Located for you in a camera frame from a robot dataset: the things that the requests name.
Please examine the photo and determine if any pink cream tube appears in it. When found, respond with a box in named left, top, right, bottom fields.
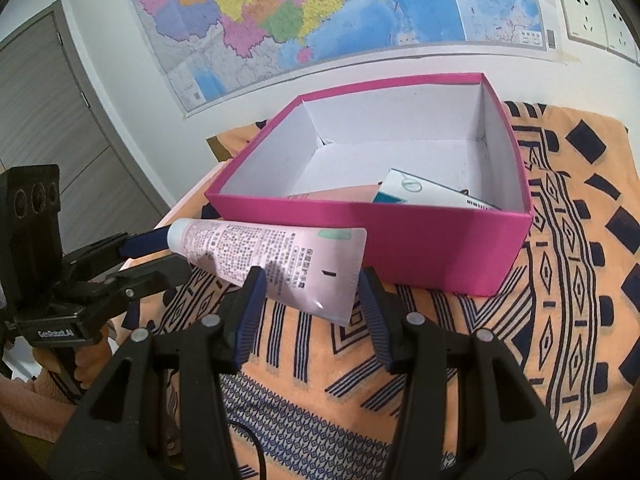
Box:
left=167, top=219, right=367, bottom=326

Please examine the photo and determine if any white teal medicine box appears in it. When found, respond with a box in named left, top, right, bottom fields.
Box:
left=372, top=168, right=498, bottom=210

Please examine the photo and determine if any left hand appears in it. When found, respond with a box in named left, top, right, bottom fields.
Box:
left=32, top=325, right=112, bottom=390

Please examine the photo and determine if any orange patterned tablecloth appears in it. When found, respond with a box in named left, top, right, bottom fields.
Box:
left=109, top=100, right=640, bottom=480

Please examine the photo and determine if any grey door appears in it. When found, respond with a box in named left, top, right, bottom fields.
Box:
left=1, top=1, right=169, bottom=252

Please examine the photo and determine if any pink open cardboard box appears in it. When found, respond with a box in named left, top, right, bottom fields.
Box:
left=206, top=73, right=533, bottom=296

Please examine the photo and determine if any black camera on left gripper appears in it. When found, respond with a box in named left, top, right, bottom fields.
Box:
left=1, top=165, right=63, bottom=318

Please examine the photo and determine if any black cable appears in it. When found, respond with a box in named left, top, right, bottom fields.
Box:
left=226, top=419, right=265, bottom=480

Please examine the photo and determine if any colourful wall map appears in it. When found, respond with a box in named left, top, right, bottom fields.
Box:
left=130, top=0, right=560, bottom=115

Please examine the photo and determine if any white wall socket middle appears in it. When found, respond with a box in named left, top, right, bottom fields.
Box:
left=599, top=0, right=638, bottom=63

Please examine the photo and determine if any white wall socket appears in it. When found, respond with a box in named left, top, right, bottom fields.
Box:
left=561, top=0, right=608, bottom=49
left=599, top=0, right=638, bottom=63

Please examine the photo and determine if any white wall socket left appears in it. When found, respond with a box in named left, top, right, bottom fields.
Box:
left=561, top=0, right=608, bottom=49

